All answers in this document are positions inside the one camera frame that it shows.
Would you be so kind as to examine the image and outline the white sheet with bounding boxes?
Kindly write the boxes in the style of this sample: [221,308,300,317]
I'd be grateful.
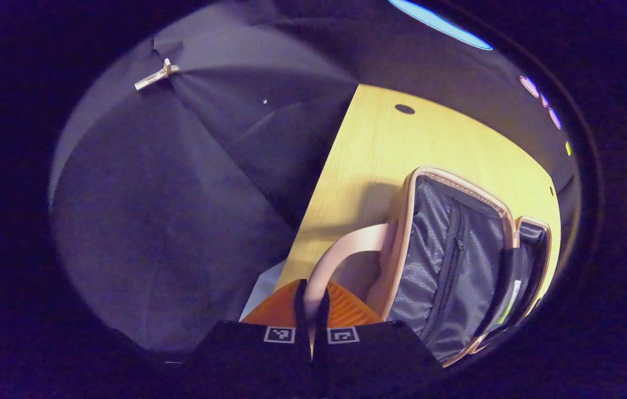
[239,259,287,323]

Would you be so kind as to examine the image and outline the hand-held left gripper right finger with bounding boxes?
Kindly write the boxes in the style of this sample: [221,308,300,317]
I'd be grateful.
[312,282,446,397]

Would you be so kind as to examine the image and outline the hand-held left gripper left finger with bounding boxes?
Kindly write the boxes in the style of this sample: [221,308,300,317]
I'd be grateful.
[179,279,314,397]

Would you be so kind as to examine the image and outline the ceiling light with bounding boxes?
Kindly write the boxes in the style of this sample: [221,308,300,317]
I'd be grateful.
[388,0,494,52]

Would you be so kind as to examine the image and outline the black backdrop cloth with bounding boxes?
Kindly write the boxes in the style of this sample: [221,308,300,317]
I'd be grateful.
[48,0,581,355]

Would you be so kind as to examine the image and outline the pink suitcase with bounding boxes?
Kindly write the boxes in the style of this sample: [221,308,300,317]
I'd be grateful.
[302,166,561,369]

